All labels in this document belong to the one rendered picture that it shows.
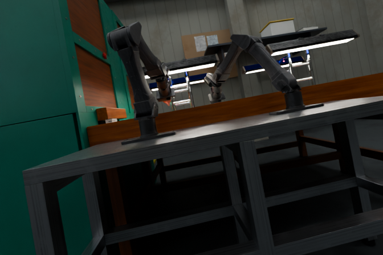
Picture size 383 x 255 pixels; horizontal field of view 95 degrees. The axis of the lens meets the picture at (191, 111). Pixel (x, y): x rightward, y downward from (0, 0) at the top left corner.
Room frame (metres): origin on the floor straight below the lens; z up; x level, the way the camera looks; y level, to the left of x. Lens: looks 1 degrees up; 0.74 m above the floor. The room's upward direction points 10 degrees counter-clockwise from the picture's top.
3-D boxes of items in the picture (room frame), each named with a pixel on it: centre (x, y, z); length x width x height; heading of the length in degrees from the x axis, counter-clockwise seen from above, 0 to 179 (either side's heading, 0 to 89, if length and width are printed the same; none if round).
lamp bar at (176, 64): (1.21, 0.06, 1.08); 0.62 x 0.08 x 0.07; 91
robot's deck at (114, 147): (0.95, -0.10, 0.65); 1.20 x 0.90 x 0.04; 94
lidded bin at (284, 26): (3.13, -1.77, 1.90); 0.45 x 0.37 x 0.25; 94
